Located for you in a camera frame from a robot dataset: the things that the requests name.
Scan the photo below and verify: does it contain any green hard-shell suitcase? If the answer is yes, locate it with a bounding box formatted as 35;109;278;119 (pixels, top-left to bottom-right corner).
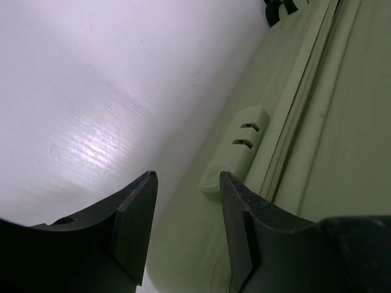
147;1;390;292

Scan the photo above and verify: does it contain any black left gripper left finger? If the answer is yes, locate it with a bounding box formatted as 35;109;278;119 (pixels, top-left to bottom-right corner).
1;171;158;292

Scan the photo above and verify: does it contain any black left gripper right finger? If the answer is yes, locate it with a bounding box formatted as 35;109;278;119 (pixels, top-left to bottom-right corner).
219;172;390;292

